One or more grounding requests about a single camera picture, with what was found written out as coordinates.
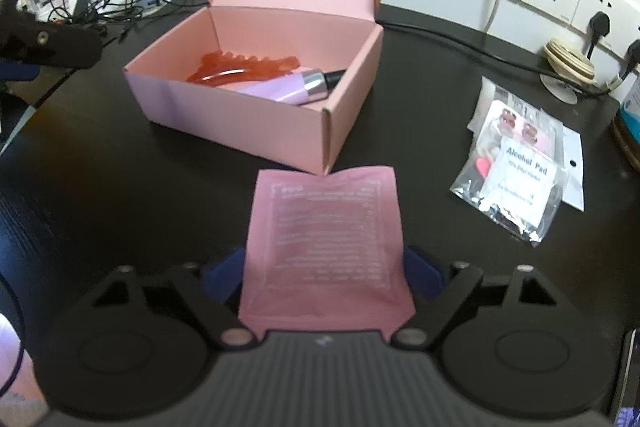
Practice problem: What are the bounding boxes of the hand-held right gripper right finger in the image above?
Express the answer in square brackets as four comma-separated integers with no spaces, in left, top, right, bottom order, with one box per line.
[391,246,559,348]

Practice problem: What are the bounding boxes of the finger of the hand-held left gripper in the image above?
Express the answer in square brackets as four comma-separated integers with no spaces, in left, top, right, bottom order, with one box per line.
[0,0,104,70]
[0,61,41,84]

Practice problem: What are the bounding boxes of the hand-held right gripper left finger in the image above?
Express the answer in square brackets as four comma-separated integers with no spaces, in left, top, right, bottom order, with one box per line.
[89,246,254,348]

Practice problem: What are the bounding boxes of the pink sachet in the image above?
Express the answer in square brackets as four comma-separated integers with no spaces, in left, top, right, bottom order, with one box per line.
[238,164,417,339]

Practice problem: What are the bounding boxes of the clear packet white label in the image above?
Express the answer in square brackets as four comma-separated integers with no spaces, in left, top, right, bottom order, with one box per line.
[449,134,571,248]

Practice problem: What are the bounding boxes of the pink cardboard box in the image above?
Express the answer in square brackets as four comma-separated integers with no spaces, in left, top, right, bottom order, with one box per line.
[123,0,407,176]

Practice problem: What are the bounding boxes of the red hair claw clip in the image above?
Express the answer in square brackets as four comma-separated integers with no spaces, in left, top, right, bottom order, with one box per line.
[186,49,304,88]

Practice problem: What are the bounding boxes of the clear packet pink stickers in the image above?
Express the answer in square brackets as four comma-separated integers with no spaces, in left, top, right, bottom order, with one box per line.
[467,77,567,158]

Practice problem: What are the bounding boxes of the white card packet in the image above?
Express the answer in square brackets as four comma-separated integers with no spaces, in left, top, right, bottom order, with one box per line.
[549,123,586,212]

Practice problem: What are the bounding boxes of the lilac spray bottle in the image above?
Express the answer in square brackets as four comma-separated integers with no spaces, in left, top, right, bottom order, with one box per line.
[234,68,347,108]

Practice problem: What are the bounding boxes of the black desktop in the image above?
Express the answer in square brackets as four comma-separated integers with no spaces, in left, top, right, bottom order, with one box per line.
[0,0,640,427]

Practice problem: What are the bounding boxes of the round pale disc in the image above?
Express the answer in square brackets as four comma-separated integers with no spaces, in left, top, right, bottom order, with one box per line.
[539,74,582,100]

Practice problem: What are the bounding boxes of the black smartphone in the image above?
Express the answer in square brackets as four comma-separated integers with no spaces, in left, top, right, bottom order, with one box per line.
[611,328,640,427]

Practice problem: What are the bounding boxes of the brown supplement bottle blue label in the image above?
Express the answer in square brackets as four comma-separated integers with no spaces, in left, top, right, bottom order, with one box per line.
[609,71,640,168]

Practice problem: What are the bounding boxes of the black power plug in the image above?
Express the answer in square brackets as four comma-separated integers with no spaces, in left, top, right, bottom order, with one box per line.
[607,38,640,88]
[584,10,614,60]

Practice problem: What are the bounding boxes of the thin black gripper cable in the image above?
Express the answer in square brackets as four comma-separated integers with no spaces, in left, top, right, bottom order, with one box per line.
[0,276,27,400]

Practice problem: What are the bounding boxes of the long black cable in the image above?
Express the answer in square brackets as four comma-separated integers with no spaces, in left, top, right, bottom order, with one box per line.
[375,18,614,98]

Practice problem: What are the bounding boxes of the coiled beige cable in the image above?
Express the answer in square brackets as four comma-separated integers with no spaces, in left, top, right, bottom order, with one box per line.
[542,38,599,84]

